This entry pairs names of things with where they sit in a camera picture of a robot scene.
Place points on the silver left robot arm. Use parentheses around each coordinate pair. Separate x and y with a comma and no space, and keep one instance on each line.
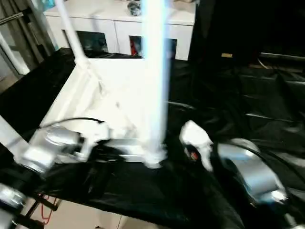
(54,138)

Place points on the white round pipe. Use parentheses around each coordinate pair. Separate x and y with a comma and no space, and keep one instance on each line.
(14,57)

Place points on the clear bag of dark items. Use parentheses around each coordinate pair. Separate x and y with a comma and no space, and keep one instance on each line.
(134,8)

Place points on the white sideboard cabinet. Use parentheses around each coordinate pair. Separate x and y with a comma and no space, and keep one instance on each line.
(114,26)

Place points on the small yellow label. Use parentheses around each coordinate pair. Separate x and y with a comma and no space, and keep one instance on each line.
(226,55)

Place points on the grey flat bar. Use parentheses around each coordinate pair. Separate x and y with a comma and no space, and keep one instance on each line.
(283,55)

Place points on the grey brown curtain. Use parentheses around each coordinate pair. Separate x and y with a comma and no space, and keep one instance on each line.
(23,43)

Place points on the grey metal pole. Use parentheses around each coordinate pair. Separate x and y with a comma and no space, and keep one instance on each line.
(12,19)

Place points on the black plastic mat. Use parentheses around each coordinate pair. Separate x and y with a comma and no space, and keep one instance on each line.
(214,107)

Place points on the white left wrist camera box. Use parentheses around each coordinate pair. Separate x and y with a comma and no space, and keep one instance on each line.
(100,133)

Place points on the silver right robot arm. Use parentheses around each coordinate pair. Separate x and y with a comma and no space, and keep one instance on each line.
(257,171)

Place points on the white plastic table leg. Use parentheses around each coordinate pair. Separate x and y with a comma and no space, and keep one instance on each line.
(155,71)
(71,31)
(9,136)

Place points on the red and white bottle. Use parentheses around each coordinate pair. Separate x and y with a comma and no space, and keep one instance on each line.
(134,48)

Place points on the white plastic table top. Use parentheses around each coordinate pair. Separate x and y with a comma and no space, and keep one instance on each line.
(114,83)

